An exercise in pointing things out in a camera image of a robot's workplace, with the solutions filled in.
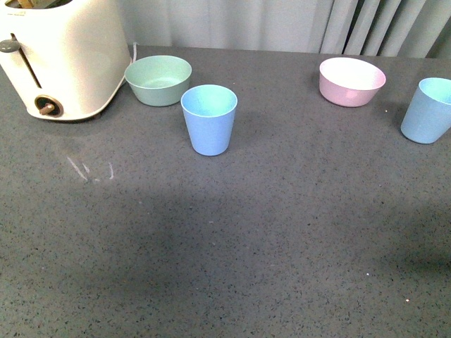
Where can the blue cup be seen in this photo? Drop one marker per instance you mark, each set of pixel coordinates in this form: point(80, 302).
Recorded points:
point(209, 112)
point(428, 115)

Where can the green bowl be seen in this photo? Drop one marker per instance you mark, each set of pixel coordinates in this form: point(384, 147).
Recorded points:
point(159, 80)

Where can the pink bowl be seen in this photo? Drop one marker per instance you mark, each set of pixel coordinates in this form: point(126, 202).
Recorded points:
point(349, 82)

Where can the white two-slot toaster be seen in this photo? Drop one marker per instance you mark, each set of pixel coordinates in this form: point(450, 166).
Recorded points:
point(65, 59)

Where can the grey curtain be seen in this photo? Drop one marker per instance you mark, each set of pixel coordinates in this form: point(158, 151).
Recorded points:
point(417, 29)

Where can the toast bread slice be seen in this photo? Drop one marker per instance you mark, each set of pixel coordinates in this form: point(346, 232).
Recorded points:
point(26, 3)

